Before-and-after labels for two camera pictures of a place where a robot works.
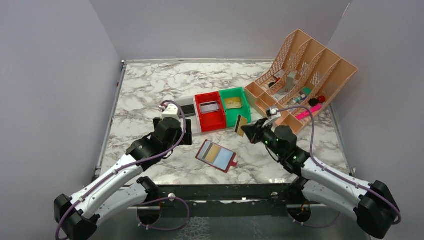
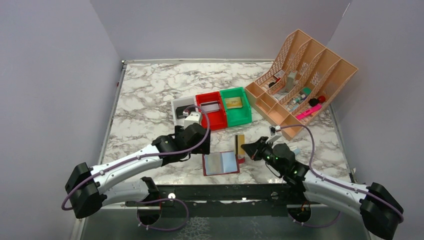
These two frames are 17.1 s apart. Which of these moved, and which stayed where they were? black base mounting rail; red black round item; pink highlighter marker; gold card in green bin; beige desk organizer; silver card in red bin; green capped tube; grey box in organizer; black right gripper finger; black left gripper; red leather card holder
Moved: black left gripper; black right gripper finger; red leather card holder
Stayed: pink highlighter marker; grey box in organizer; green capped tube; beige desk organizer; silver card in red bin; black base mounting rail; red black round item; gold card in green bin
